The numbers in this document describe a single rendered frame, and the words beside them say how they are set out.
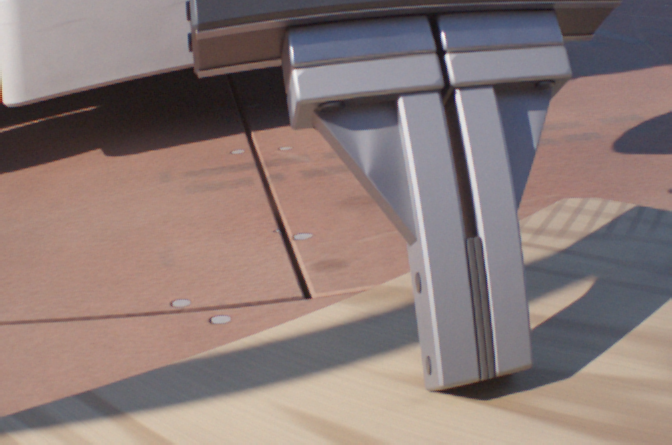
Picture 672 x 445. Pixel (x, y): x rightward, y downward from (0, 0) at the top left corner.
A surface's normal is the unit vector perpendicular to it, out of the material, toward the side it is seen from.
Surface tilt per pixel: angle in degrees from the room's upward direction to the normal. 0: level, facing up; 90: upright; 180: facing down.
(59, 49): 90
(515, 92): 65
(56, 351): 0
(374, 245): 0
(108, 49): 90
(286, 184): 0
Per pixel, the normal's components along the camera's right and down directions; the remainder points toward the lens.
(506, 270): 0.07, -0.19
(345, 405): -0.11, -0.96
